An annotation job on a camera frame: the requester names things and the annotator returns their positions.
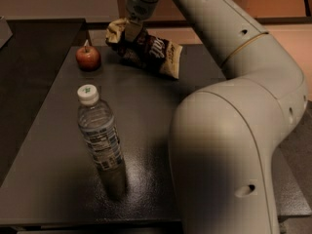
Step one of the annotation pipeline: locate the brown chip bag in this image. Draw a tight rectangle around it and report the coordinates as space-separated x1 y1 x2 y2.
105 18 182 79

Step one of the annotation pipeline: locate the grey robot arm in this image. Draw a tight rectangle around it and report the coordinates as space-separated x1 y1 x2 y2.
127 0 308 234

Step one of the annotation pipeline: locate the clear plastic water bottle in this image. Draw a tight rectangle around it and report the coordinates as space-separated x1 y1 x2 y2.
77 84 126 200

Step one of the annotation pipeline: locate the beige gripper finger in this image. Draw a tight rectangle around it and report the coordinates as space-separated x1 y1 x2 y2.
125 20 143 42

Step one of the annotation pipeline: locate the red apple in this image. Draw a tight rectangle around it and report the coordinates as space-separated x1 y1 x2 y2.
75 40 101 71

